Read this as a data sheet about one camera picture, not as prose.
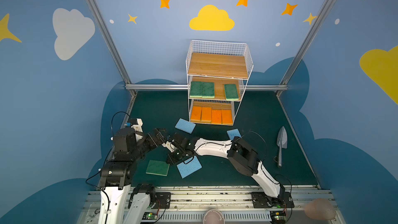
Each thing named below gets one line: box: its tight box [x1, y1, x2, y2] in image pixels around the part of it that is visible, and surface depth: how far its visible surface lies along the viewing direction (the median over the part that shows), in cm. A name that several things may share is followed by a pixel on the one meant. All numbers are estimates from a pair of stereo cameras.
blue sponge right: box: [226, 128, 243, 141], surface depth 100 cm
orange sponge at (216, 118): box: [211, 108, 223, 125], surface depth 106 cm
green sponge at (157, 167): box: [145, 159, 170, 177], surface depth 85 cm
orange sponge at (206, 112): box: [200, 106, 212, 123], surface depth 107 cm
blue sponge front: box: [176, 155, 203, 179], surface depth 85 cm
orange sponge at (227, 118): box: [221, 109, 233, 125], surface depth 106 cm
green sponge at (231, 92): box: [223, 84, 239, 101], surface depth 87 cm
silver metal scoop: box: [276, 126, 288, 168], surface depth 95 cm
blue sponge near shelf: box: [174, 117, 197, 135], surface depth 103 cm
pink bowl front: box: [202, 208, 225, 224], surface depth 71 cm
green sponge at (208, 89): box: [201, 81, 216, 99], surface depth 88 cm
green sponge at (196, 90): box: [189, 81, 203, 98], surface depth 88 cm
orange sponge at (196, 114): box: [190, 105, 202, 123], surface depth 106 cm
